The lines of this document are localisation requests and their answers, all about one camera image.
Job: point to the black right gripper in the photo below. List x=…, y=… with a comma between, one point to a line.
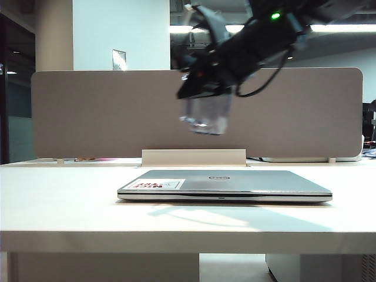
x=238, y=55

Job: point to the transparent grey faceted cup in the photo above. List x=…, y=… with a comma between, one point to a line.
x=205, y=114

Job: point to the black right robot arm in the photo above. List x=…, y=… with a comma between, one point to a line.
x=317, y=8

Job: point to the silver Dell laptop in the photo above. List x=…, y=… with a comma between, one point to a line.
x=249, y=183

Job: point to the beige desk partition screen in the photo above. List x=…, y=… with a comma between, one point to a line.
x=102, y=111

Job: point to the white red Nice Try sticker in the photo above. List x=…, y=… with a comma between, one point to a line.
x=155, y=185

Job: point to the pink flat paper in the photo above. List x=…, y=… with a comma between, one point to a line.
x=107, y=159

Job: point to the orange brown flat item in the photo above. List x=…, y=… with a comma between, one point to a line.
x=85, y=159

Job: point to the long ceiling light strip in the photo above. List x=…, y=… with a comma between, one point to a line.
x=337, y=28

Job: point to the person in dark clothes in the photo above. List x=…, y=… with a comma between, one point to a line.
x=373, y=105

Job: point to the dark glass door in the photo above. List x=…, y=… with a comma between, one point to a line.
x=17, y=117

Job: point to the blue cloth item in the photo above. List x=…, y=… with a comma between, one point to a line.
x=369, y=153

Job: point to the white desk leg panel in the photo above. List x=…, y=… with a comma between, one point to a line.
x=102, y=267

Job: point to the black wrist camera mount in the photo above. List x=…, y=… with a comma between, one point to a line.
x=214, y=23

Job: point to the small wall poster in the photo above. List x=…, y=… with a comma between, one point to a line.
x=119, y=60

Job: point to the white drawer pedestal cabinet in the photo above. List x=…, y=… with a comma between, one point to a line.
x=323, y=270

